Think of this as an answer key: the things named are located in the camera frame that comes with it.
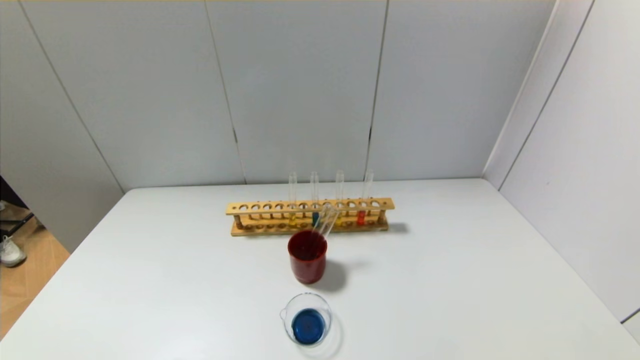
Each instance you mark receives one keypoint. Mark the blue pigment glass test tube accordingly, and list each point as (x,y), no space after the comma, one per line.
(322,222)
(314,187)

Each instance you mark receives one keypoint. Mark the red pigment glass test tube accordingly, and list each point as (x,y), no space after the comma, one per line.
(367,185)
(331,224)

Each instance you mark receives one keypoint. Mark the yellow pigment glass test tube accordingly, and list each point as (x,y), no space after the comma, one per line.
(292,187)
(339,186)

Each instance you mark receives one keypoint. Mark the wooden test tube rack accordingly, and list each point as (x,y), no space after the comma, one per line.
(260,207)

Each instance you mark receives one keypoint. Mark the dark red plastic cup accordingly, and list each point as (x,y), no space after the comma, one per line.
(307,267)

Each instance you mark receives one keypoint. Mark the clear glass beaker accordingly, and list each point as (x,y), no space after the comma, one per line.
(307,325)

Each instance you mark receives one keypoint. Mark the white sneaker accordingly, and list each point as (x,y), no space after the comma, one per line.
(10,252)

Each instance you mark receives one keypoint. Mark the dark metal cart frame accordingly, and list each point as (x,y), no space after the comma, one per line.
(15,217)

